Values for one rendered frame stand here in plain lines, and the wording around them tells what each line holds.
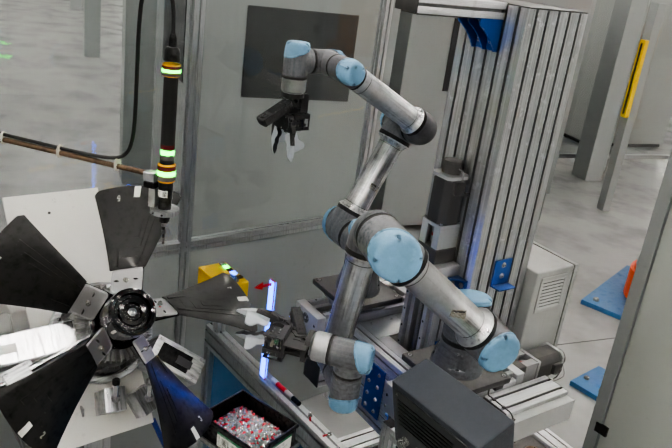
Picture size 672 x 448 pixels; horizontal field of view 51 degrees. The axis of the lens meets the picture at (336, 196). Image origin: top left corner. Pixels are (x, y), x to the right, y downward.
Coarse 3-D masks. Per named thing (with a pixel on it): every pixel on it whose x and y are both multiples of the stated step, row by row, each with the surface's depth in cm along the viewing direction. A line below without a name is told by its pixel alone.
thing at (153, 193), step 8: (144, 176) 169; (152, 176) 168; (144, 184) 169; (152, 184) 168; (152, 192) 169; (152, 200) 170; (152, 208) 170; (176, 208) 172; (160, 216) 168; (168, 216) 169
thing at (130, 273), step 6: (120, 270) 180; (126, 270) 180; (132, 270) 179; (138, 270) 178; (114, 276) 180; (120, 276) 179; (126, 276) 179; (132, 276) 178; (138, 276) 178; (114, 282) 179; (120, 282) 179; (132, 282) 178; (138, 282) 177; (114, 288) 179; (120, 288) 178; (138, 288) 177
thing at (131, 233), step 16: (112, 192) 187; (128, 192) 187; (144, 192) 187; (176, 192) 188; (112, 208) 186; (128, 208) 185; (144, 208) 185; (112, 224) 184; (128, 224) 183; (144, 224) 183; (160, 224) 183; (112, 240) 183; (128, 240) 182; (144, 240) 181; (112, 256) 181; (128, 256) 180; (144, 256) 179
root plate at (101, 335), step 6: (102, 330) 168; (96, 336) 166; (102, 336) 169; (108, 336) 171; (90, 342) 165; (96, 342) 167; (102, 342) 170; (108, 342) 172; (90, 348) 166; (96, 348) 168; (108, 348) 173; (96, 354) 169; (102, 354) 171; (96, 360) 170
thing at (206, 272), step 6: (216, 264) 233; (204, 270) 228; (210, 270) 229; (216, 270) 229; (222, 270) 230; (234, 270) 231; (198, 276) 231; (204, 276) 228; (210, 276) 225; (198, 282) 231; (240, 282) 224; (246, 282) 224; (246, 288) 225; (246, 294) 226
